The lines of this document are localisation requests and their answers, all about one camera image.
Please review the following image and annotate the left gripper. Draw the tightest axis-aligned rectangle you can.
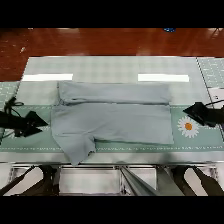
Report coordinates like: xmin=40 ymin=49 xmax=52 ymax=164
xmin=9 ymin=110 xmax=50 ymax=139

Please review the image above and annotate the black cable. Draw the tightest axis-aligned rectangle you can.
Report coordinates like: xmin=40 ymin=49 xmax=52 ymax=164
xmin=3 ymin=96 xmax=25 ymax=118
xmin=204 ymin=98 xmax=224 ymax=108

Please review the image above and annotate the pale blue T-shirt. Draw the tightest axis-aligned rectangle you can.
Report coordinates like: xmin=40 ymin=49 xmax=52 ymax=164
xmin=50 ymin=80 xmax=175 ymax=167

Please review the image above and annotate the silver frame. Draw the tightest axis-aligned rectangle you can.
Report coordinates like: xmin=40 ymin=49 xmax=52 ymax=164
xmin=0 ymin=161 xmax=224 ymax=197

